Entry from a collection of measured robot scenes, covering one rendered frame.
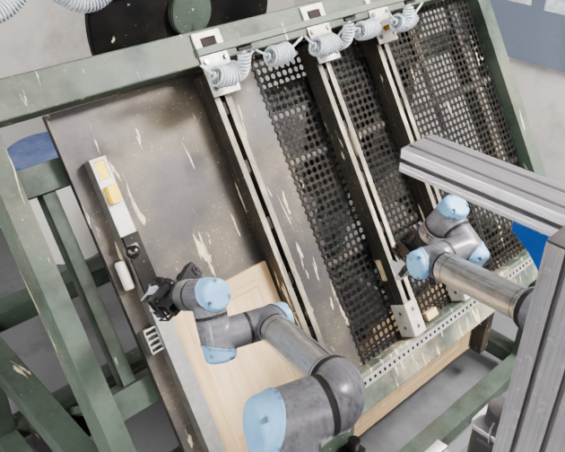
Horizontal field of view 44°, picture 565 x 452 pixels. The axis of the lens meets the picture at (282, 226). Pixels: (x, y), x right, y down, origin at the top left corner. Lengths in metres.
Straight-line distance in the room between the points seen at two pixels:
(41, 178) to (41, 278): 0.28
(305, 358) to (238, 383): 0.74
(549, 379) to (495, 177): 0.32
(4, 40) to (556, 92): 3.44
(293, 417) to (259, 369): 0.95
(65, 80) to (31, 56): 2.89
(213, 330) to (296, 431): 0.42
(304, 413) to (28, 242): 0.90
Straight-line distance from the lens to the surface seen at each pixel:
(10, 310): 2.98
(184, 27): 2.66
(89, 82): 1.91
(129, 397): 2.02
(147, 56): 2.01
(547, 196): 1.14
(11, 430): 3.34
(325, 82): 2.38
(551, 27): 4.74
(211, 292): 1.54
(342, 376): 1.28
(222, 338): 1.57
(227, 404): 2.11
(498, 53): 3.18
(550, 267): 1.05
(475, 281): 1.65
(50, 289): 1.84
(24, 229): 1.83
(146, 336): 1.96
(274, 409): 1.22
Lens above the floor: 2.56
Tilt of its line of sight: 32 degrees down
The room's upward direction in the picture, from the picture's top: 1 degrees clockwise
